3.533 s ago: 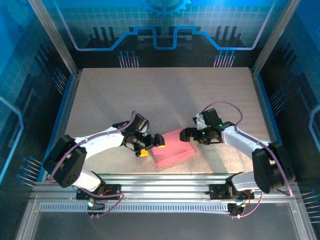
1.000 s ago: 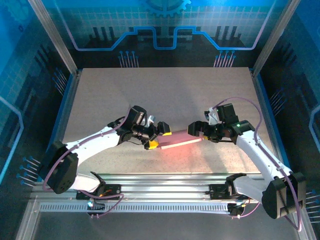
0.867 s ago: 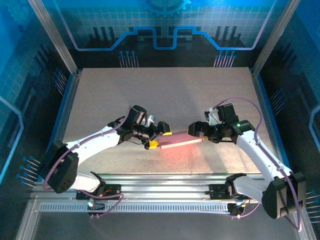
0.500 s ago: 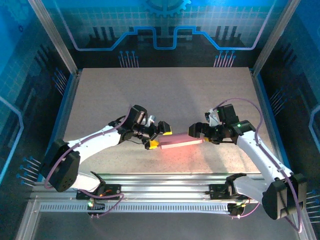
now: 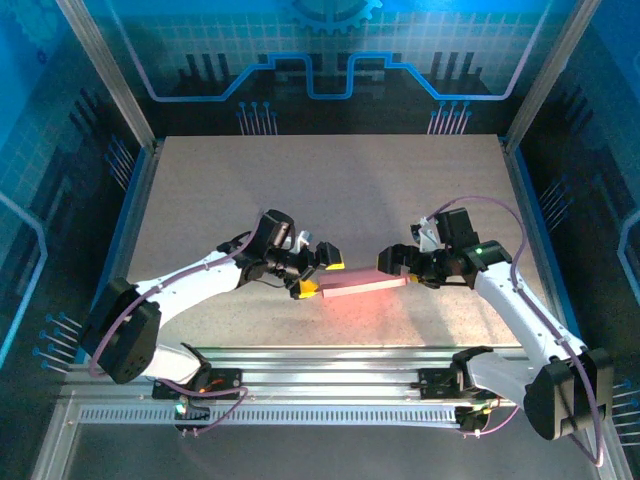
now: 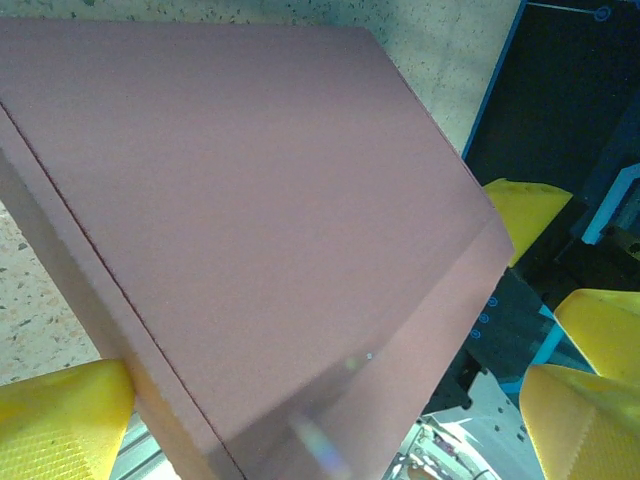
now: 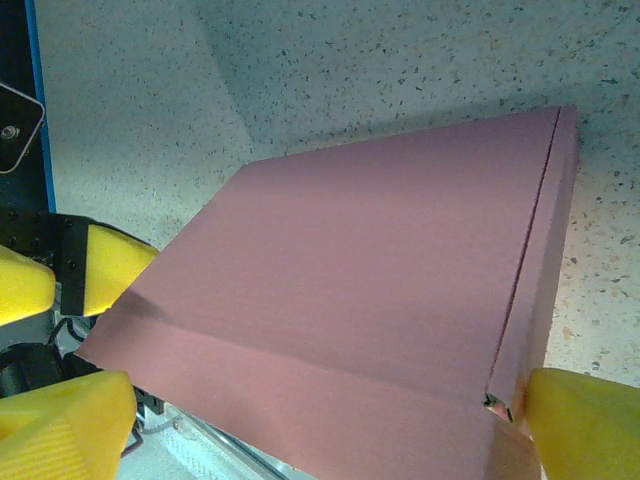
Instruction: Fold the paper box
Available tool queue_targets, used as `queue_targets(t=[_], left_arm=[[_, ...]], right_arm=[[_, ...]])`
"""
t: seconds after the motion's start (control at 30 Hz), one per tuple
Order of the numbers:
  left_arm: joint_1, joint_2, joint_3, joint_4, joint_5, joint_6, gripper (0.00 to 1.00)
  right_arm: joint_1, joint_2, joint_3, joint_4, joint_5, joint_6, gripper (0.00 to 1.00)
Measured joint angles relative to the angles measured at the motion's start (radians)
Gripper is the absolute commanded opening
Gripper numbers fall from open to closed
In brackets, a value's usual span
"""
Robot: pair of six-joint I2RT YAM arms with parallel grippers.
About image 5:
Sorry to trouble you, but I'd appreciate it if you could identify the small black connector box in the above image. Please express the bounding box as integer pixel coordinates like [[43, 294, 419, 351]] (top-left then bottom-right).
[[457, 405, 490, 434], [173, 397, 211, 432]]

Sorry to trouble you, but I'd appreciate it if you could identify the grey framed panel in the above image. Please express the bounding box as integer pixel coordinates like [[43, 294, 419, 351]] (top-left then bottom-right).
[[29, 392, 634, 480]]

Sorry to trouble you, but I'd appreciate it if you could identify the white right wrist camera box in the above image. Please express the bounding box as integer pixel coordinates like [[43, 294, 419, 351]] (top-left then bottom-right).
[[410, 216, 442, 252]]

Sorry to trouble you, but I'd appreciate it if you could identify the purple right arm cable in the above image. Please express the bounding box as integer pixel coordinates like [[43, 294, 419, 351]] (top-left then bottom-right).
[[432, 195, 606, 467]]

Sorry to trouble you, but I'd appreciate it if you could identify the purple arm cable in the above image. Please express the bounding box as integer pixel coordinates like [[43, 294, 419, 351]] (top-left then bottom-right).
[[88, 214, 250, 435], [432, 195, 606, 467]]

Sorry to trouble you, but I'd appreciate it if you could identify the aluminium rail beam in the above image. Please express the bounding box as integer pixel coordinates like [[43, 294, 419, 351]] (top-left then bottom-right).
[[62, 346, 601, 401]]

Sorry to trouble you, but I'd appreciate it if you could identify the blue-edged table side rail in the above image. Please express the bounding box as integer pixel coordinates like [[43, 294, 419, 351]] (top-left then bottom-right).
[[74, 138, 165, 364], [499, 135, 592, 365]]

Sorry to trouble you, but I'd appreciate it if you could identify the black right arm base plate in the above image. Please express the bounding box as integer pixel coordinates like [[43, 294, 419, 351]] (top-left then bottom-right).
[[418, 368, 510, 401]]

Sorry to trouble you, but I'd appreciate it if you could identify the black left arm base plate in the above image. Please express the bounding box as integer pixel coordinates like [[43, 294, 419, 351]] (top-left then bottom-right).
[[152, 367, 244, 401]]

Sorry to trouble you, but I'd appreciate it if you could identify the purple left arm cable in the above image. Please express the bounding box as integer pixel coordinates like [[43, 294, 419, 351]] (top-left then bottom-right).
[[88, 214, 250, 435]]

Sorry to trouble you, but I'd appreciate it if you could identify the slotted grey cable duct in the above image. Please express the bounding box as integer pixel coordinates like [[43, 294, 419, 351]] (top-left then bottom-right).
[[78, 404, 464, 427]]

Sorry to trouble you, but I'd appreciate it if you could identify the aluminium corner post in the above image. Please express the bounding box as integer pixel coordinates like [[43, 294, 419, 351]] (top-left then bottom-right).
[[503, 0, 604, 149], [53, 0, 157, 149]]

